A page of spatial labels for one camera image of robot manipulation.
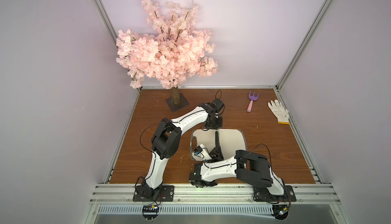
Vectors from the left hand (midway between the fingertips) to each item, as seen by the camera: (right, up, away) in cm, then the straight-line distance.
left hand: (220, 127), depth 90 cm
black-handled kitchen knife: (-3, -7, -9) cm, 12 cm away
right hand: (-2, -9, -8) cm, 12 cm away
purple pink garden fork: (+27, +18, +22) cm, 39 cm away
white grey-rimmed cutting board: (+6, -9, +2) cm, 11 cm away
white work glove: (+45, +7, +14) cm, 47 cm away
